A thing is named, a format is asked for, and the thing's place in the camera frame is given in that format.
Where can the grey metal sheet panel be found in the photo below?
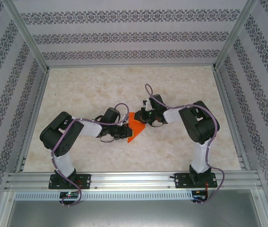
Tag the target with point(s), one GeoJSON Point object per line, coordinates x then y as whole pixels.
{"type": "Point", "coordinates": [133, 215]}

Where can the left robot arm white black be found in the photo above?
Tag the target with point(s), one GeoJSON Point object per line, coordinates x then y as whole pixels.
{"type": "Point", "coordinates": [51, 134]}

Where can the orange paper sheet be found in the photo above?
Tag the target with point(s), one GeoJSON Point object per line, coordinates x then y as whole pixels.
{"type": "Point", "coordinates": [137, 130]}

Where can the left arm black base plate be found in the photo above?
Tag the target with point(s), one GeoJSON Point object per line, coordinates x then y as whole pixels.
{"type": "Point", "coordinates": [86, 181]}

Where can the aluminium table side rail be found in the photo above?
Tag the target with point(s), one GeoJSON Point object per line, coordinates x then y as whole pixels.
{"type": "Point", "coordinates": [33, 118]}
{"type": "Point", "coordinates": [232, 118]}

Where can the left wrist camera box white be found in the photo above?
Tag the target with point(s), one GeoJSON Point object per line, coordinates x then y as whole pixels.
{"type": "Point", "coordinates": [125, 118]}

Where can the aluminium frame post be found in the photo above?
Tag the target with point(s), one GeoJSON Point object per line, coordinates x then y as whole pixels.
{"type": "Point", "coordinates": [233, 35]}
{"type": "Point", "coordinates": [28, 35]}

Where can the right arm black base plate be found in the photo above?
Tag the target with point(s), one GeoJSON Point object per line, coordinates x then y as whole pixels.
{"type": "Point", "coordinates": [181, 180]}

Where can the aluminium mounting rail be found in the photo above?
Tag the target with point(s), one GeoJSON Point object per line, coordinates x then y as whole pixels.
{"type": "Point", "coordinates": [133, 179]}

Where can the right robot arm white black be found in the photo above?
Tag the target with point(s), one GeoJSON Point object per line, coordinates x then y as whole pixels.
{"type": "Point", "coordinates": [200, 125]}

